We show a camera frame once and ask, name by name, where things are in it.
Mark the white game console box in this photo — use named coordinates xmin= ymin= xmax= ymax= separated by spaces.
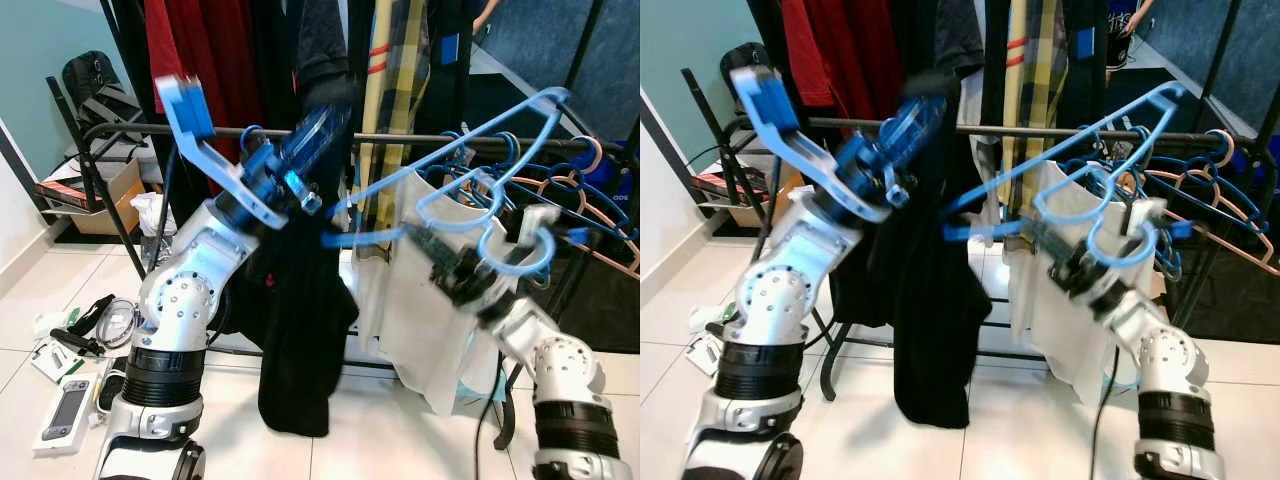
xmin=33 ymin=375 xmax=101 ymax=458

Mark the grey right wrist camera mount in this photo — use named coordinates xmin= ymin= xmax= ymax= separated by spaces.
xmin=1125 ymin=197 xmax=1171 ymax=241
xmin=515 ymin=205 xmax=561 ymax=249

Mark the black backpack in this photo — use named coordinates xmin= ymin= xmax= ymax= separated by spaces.
xmin=62 ymin=50 xmax=131 ymax=131
xmin=720 ymin=42 xmax=776 ymax=116

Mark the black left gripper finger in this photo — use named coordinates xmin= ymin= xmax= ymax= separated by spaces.
xmin=880 ymin=92 xmax=949 ymax=179
xmin=288 ymin=98 xmax=353 ymax=186

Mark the dark grey hanging shirt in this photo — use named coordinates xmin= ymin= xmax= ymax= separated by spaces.
xmin=295 ymin=0 xmax=351 ymax=96
xmin=935 ymin=0 xmax=986 ymax=76

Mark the clear round case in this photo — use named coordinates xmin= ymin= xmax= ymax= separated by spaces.
xmin=95 ymin=298 xmax=138 ymax=351

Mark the cardboard box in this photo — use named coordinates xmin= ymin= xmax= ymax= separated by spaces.
xmin=70 ymin=160 xmax=146 ymax=236
xmin=725 ymin=170 xmax=801 ymax=229

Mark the blue plastic hanger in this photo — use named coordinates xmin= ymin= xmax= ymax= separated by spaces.
xmin=500 ymin=130 xmax=641 ymax=246
xmin=320 ymin=87 xmax=574 ymax=279
xmin=238 ymin=124 xmax=269 ymax=166
xmin=940 ymin=80 xmax=1186 ymax=269
xmin=1090 ymin=125 xmax=1261 ymax=241

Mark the white t-shirt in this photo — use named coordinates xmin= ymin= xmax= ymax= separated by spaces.
xmin=1005 ymin=160 xmax=1151 ymax=406
xmin=375 ymin=170 xmax=521 ymax=416

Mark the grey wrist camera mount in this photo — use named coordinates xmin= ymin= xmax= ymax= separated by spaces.
xmin=515 ymin=205 xmax=561 ymax=249
xmin=728 ymin=65 xmax=896 ymax=223
xmin=1125 ymin=197 xmax=1171 ymax=241
xmin=155 ymin=75 xmax=321 ymax=231

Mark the black printed t-shirt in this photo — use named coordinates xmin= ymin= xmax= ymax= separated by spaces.
xmin=215 ymin=195 xmax=359 ymax=438
xmin=832 ymin=195 xmax=993 ymax=431

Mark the light blue cloth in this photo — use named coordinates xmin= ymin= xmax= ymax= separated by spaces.
xmin=1105 ymin=355 xmax=1141 ymax=393
xmin=455 ymin=375 xmax=503 ymax=408

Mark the black metal clothes rack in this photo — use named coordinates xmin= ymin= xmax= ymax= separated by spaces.
xmin=680 ymin=68 xmax=1280 ymax=401
xmin=45 ymin=75 xmax=641 ymax=451

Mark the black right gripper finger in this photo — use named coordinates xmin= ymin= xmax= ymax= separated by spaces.
xmin=403 ymin=225 xmax=453 ymax=269
xmin=1020 ymin=222 xmax=1069 ymax=263

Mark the red black flat box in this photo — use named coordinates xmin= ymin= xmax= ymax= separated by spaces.
xmin=692 ymin=172 xmax=746 ymax=201
xmin=35 ymin=178 xmax=101 ymax=213

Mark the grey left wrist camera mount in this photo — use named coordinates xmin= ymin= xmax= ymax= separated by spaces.
xmin=155 ymin=75 xmax=321 ymax=231
xmin=728 ymin=65 xmax=896 ymax=223

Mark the white plastic bag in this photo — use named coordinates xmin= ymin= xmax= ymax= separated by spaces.
xmin=130 ymin=190 xmax=179 ymax=256

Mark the salmon plastic hanger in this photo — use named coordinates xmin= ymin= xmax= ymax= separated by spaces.
xmin=1120 ymin=128 xmax=1276 ymax=276
xmin=500 ymin=135 xmax=641 ymax=281

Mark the yellow plaid shirt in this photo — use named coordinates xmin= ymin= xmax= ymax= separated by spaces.
xmin=360 ymin=0 xmax=433 ymax=236
xmin=1005 ymin=0 xmax=1066 ymax=191

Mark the red hanging garment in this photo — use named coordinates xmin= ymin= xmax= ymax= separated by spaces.
xmin=780 ymin=0 xmax=901 ymax=126
xmin=145 ymin=0 xmax=261 ymax=166

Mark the small white green box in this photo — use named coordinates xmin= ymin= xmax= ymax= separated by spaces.
xmin=688 ymin=333 xmax=728 ymax=378
xmin=30 ymin=338 xmax=86 ymax=383

